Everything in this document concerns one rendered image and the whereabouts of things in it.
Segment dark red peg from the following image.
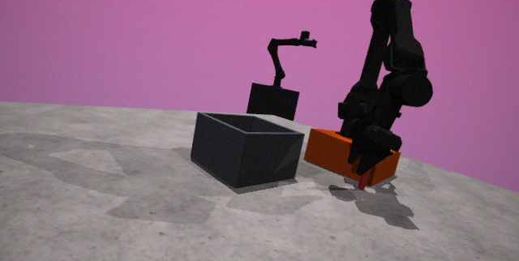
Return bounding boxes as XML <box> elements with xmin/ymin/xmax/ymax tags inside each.
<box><xmin>358</xmin><ymin>170</ymin><xmax>370</xmax><ymax>190</ymax></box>

